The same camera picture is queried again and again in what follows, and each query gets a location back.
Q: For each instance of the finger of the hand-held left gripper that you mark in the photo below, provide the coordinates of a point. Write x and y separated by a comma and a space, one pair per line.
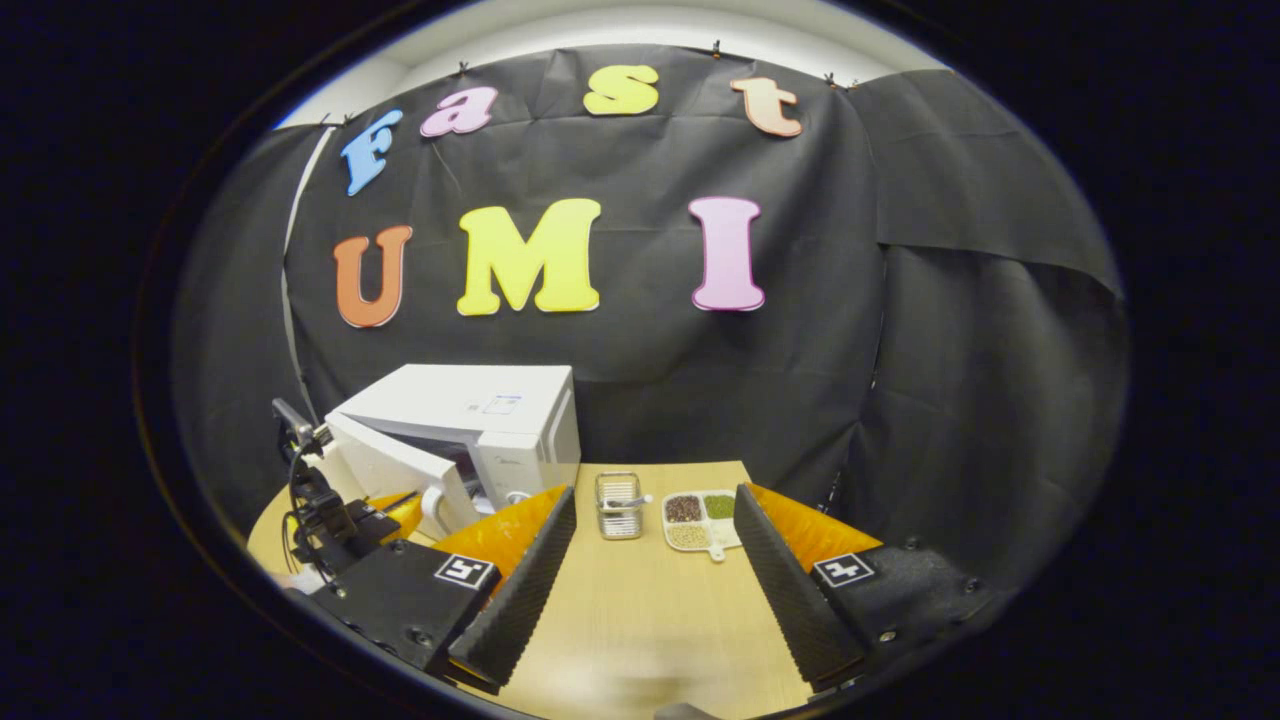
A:
405, 520

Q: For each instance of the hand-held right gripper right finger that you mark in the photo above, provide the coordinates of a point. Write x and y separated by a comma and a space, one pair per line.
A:
790, 600

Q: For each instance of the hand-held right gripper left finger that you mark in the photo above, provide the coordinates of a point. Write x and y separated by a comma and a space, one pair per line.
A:
525, 600

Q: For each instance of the white microwave oven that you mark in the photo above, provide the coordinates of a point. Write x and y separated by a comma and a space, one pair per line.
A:
460, 400

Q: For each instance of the white divided grain dish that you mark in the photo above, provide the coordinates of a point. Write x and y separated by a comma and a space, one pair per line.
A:
690, 535

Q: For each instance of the metal spoon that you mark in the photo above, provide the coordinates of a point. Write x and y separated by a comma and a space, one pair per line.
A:
630, 501

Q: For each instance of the black backdrop cloth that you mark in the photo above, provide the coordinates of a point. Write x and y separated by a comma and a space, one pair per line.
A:
640, 360

